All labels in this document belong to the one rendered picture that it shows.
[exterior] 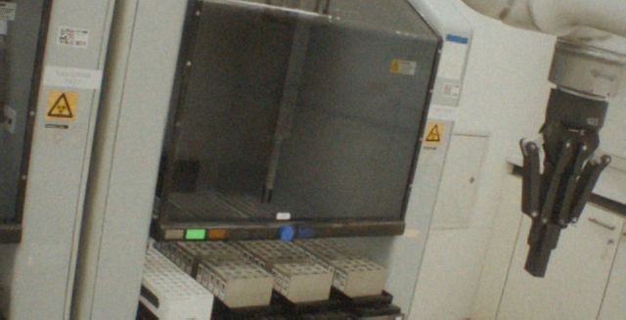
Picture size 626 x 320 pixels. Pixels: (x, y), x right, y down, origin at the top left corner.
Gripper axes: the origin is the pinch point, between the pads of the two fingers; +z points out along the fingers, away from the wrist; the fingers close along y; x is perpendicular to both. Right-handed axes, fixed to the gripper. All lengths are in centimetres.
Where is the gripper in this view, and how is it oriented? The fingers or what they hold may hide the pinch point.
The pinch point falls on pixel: (540, 248)
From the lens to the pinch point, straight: 111.8
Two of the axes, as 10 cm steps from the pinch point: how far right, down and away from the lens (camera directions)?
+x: -2.4, -2.3, 9.4
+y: 9.5, 1.5, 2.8
